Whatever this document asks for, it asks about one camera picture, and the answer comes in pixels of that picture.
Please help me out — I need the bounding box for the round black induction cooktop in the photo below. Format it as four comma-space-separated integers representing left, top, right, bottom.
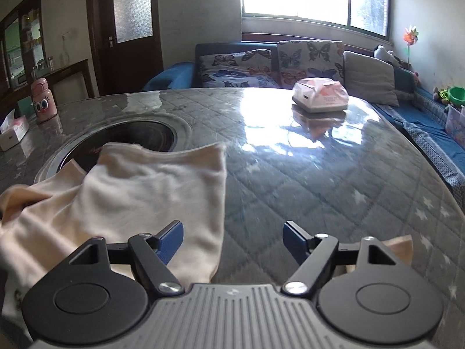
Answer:
34, 114, 192, 183

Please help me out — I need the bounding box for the white plush toy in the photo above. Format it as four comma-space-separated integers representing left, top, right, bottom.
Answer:
373, 45, 401, 67

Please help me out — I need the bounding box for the colourful pinwheel toy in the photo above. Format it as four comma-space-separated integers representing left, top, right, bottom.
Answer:
403, 26, 419, 63

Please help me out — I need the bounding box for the dark wooden cabinet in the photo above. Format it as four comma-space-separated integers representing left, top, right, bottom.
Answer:
1, 0, 95, 113

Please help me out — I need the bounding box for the pink cartoon eyed bottle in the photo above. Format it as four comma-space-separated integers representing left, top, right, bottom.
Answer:
31, 78, 58, 123

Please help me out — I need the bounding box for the green plastic bowl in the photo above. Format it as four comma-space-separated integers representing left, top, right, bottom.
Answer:
448, 86, 465, 106

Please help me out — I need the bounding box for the butterfly cushion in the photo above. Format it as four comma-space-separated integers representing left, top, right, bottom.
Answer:
278, 40, 344, 89
198, 49, 280, 88

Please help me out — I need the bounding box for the blue corner sofa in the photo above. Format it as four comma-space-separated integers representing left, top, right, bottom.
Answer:
143, 40, 464, 202

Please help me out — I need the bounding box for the plain grey cushion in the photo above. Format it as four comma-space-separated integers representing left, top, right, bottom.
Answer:
343, 51, 399, 107

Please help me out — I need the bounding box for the butterfly cushion right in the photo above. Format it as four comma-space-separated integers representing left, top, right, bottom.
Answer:
278, 40, 344, 89

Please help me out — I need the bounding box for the pink white tissue pack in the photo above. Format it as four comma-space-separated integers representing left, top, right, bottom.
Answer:
292, 77, 348, 113

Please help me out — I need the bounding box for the dark wooden door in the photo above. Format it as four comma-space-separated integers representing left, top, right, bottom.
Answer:
86, 0, 163, 95

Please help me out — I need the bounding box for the cream white garment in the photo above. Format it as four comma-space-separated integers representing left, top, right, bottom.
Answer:
0, 142, 416, 321

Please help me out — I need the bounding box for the clear plastic storage box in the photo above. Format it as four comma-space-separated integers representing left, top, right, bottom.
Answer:
445, 105, 465, 147

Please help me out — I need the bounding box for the butterfly cushion left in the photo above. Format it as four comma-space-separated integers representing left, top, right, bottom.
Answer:
198, 49, 280, 88

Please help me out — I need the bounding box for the white tissue box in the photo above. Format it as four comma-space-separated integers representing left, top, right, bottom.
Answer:
0, 110, 29, 151

